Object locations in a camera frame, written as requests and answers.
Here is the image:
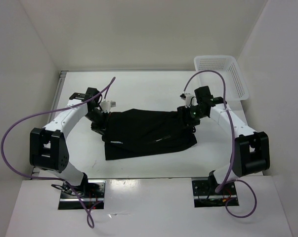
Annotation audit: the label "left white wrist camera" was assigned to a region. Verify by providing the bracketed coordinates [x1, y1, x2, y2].
[99, 101, 116, 113]

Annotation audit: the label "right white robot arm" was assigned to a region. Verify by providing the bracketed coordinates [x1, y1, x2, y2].
[177, 86, 270, 194]

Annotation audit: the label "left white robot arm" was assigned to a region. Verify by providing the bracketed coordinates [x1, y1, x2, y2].
[30, 87, 116, 198]

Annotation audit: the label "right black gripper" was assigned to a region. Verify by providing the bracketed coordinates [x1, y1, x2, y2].
[176, 104, 207, 130]

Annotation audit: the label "black shorts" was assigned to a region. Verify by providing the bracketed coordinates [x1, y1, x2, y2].
[101, 109, 197, 160]

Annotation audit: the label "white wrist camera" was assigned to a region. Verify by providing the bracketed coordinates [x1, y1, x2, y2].
[99, 101, 116, 113]
[180, 93, 195, 108]

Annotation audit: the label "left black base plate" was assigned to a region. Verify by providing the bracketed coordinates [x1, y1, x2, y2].
[51, 180, 106, 210]

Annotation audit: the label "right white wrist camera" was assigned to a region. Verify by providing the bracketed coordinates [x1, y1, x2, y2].
[180, 93, 195, 108]

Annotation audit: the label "white perforated plastic basket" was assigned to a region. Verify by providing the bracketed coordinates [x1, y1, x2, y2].
[194, 55, 249, 101]

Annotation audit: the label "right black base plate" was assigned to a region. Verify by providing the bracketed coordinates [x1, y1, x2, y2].
[192, 177, 239, 208]

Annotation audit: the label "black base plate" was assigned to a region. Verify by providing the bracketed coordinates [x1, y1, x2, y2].
[192, 177, 239, 208]
[51, 180, 106, 210]

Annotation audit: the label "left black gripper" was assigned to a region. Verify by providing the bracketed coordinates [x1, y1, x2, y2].
[85, 108, 111, 138]

